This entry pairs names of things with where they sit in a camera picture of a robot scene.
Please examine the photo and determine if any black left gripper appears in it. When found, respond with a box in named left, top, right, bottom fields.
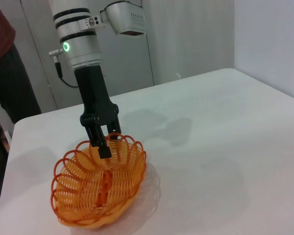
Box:
left=73, top=65, right=122, bottom=160

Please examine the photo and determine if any orange woven plastic basket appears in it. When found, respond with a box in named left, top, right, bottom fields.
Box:
left=49, top=133, right=147, bottom=230

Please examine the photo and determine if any person in maroon shirt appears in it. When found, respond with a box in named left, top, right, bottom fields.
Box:
left=0, top=0, right=43, bottom=214

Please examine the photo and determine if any silver cable plug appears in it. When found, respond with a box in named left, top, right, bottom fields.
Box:
left=48, top=48, right=78, bottom=89

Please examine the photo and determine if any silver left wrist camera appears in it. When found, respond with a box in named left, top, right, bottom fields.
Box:
left=99, top=0, right=148, bottom=38

